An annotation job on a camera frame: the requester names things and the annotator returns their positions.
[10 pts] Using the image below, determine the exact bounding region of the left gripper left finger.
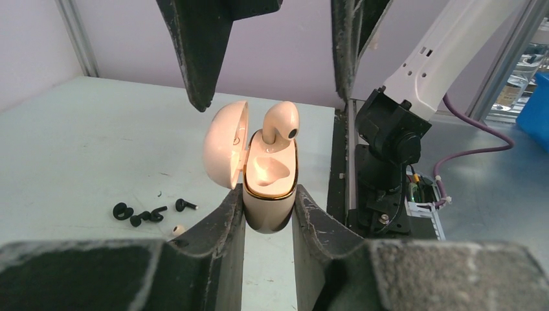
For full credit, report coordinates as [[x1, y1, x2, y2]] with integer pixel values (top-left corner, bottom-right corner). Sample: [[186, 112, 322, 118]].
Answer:
[[1, 185, 245, 310]]

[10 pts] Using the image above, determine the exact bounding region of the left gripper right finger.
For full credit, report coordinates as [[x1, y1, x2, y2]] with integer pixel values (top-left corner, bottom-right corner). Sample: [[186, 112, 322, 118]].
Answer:
[[291, 185, 548, 310]]

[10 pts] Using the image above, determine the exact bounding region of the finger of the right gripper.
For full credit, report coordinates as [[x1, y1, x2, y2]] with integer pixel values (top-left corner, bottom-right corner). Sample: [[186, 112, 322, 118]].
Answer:
[[331, 0, 392, 101], [156, 0, 283, 113]]

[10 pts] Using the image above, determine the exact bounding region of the pink earbud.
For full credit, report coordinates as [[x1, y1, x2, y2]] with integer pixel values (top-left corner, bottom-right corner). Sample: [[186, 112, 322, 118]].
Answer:
[[262, 101, 300, 144], [172, 224, 186, 237]]

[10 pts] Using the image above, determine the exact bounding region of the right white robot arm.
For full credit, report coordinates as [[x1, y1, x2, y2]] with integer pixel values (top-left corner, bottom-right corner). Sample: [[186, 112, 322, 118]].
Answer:
[[157, 1, 520, 237]]

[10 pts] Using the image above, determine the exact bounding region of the black stem earbud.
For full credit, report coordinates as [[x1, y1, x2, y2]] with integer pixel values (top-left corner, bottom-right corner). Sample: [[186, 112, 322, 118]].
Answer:
[[175, 198, 198, 212]]

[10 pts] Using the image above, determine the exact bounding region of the black ear-hook earbud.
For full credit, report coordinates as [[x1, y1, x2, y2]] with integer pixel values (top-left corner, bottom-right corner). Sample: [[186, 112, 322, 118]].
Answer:
[[129, 206, 168, 227], [112, 202, 134, 221]]

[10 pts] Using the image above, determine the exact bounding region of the blue plastic bin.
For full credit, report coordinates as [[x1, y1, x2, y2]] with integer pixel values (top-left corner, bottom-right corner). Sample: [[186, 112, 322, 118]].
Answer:
[[516, 72, 548, 152]]

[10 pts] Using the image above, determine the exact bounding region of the left aluminium frame post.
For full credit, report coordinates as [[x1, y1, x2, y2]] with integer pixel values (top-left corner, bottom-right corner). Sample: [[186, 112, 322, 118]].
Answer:
[[54, 0, 100, 78]]

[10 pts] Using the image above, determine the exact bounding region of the aluminium frame post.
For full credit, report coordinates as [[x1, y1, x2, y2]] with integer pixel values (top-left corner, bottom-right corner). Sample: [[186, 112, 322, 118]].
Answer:
[[467, 1, 548, 121], [54, 0, 100, 78]]

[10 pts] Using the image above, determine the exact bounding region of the right aluminium frame post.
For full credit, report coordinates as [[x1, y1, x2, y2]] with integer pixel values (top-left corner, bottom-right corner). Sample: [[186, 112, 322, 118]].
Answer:
[[467, 1, 548, 121]]

